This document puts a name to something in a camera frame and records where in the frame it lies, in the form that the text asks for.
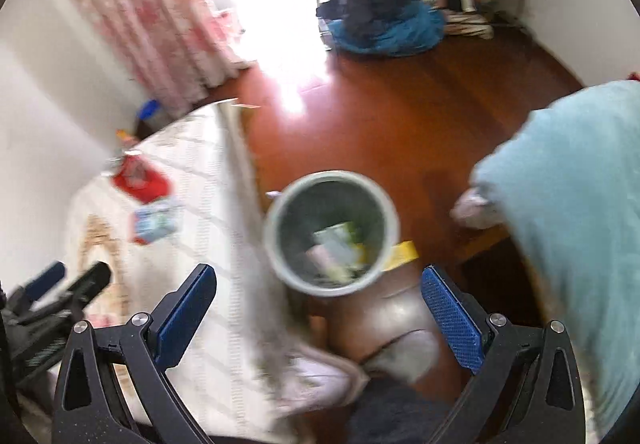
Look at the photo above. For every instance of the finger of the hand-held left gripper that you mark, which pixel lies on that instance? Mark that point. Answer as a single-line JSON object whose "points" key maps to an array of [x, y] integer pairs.
{"points": [[85, 281], [47, 276]]}

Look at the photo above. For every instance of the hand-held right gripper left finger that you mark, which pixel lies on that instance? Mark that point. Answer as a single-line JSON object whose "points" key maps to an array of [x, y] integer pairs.
{"points": [[184, 319]]}

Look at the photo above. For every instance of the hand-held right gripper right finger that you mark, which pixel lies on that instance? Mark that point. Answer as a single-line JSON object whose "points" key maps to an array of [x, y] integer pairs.
{"points": [[451, 315]]}

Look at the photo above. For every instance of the yellow snack packet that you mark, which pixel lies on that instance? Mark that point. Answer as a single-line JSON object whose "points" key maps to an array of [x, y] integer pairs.
{"points": [[402, 254]]}

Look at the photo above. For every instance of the green and white box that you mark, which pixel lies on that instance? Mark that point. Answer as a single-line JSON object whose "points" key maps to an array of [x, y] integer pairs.
{"points": [[340, 235]]}

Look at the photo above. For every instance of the round grey trash bin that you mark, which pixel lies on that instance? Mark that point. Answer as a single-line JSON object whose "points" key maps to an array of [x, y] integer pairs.
{"points": [[292, 219]]}

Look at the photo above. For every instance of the grey slipper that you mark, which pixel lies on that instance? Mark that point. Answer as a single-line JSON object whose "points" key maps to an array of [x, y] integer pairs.
{"points": [[405, 354]]}

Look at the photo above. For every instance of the blue and white milk carton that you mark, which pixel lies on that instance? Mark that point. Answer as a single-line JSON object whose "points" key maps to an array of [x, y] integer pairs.
{"points": [[155, 221]]}

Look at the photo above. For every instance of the person's dark trouser leg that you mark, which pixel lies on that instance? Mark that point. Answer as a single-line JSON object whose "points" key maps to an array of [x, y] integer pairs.
{"points": [[395, 414]]}

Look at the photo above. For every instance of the red soda can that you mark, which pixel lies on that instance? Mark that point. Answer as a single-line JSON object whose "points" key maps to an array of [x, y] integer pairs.
{"points": [[140, 179]]}

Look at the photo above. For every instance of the pink bottle with yellow cap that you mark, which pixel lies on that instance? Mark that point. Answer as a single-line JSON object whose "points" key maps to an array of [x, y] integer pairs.
{"points": [[125, 137]]}

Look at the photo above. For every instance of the light blue blanket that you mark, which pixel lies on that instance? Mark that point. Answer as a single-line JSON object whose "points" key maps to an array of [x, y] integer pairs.
{"points": [[575, 199]]}

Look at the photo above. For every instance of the jar with blue lid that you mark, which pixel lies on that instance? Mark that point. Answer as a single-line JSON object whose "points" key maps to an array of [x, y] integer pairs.
{"points": [[150, 112]]}

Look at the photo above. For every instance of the pink floral curtain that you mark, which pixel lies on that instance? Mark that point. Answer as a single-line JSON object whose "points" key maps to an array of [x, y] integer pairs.
{"points": [[150, 13]]}

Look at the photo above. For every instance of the pile of blue dark clothes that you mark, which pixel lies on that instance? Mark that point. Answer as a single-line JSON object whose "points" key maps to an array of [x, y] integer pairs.
{"points": [[395, 33]]}

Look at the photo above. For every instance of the striped cloth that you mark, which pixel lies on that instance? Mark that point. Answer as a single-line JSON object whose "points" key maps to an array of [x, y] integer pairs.
{"points": [[467, 23]]}

